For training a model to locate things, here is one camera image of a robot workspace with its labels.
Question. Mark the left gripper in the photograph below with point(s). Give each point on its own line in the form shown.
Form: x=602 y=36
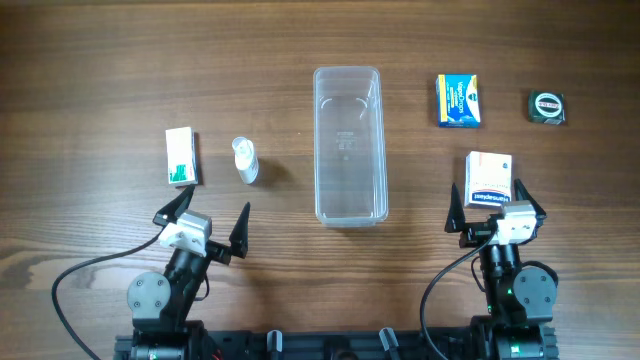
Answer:
x=214 y=246

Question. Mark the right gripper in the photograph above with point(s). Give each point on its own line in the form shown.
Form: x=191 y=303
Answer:
x=473 y=232

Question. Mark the white Hansaplast box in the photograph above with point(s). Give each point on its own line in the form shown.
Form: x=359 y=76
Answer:
x=488 y=179

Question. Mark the small white spray bottle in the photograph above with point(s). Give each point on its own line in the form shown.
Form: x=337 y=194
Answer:
x=245 y=158

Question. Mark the white green medicine box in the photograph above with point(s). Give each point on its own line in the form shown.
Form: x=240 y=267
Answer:
x=181 y=156

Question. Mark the blue yellow VapoDrops box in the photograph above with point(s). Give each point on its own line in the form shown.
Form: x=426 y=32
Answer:
x=458 y=101

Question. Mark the dark green round-logo box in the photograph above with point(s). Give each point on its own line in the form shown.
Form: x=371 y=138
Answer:
x=546 y=108

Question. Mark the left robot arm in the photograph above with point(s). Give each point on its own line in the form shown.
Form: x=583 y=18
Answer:
x=160 y=302

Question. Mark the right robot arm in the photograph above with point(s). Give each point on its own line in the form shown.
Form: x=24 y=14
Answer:
x=520 y=295

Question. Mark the clear plastic container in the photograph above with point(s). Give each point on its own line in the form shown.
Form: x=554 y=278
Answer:
x=350 y=174

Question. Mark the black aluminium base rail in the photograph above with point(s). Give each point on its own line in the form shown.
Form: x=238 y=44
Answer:
x=453 y=343

